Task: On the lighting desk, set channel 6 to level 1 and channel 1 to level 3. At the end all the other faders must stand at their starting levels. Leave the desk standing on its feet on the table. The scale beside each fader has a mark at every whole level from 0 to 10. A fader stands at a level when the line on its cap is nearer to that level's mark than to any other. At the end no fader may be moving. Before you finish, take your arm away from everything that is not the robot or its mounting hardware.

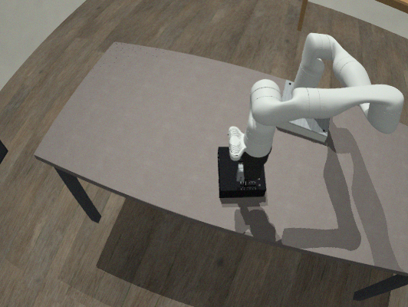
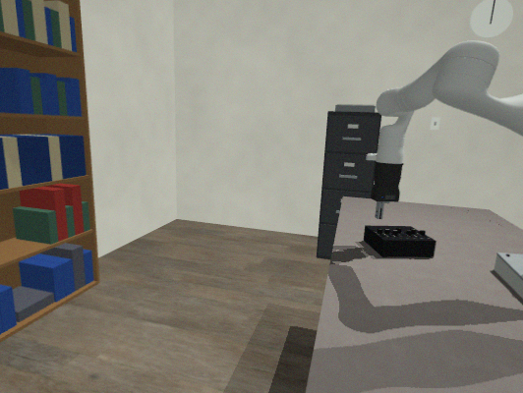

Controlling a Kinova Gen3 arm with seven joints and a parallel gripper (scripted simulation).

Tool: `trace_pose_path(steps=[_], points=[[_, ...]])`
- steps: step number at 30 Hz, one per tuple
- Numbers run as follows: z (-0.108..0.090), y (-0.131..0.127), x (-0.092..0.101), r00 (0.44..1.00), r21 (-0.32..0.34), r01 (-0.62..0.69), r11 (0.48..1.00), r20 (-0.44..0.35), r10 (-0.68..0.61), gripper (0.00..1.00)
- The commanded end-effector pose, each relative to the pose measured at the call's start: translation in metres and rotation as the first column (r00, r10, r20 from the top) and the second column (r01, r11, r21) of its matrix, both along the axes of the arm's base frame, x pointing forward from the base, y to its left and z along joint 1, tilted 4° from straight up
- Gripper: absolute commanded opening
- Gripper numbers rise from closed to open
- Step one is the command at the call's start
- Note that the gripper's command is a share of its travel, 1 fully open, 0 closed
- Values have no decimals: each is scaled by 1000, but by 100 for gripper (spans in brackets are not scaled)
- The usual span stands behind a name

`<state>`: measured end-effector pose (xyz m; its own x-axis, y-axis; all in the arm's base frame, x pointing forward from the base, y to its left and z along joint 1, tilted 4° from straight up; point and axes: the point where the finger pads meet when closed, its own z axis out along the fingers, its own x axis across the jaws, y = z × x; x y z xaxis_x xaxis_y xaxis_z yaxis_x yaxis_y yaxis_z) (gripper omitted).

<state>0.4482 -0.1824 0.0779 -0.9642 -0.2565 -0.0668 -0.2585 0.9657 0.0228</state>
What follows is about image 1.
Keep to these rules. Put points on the black lighting desk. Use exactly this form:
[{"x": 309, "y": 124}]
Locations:
[{"x": 228, "y": 187}]

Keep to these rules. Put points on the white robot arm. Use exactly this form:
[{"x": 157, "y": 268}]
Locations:
[{"x": 266, "y": 108}]

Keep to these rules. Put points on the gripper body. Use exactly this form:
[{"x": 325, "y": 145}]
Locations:
[{"x": 253, "y": 156}]

